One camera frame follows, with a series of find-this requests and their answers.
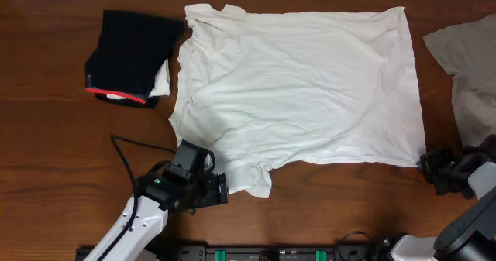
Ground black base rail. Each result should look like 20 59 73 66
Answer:
74 244 388 261

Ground black folded garment red trim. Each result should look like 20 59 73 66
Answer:
84 9 185 108

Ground white folded garment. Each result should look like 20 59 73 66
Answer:
106 59 171 103

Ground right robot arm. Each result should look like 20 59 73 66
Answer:
374 134 495 261

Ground white t-shirt black logo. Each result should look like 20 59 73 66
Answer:
170 4 426 198

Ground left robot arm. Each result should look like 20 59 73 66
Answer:
85 171 229 261

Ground beige khaki shorts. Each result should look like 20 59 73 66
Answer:
423 15 495 146

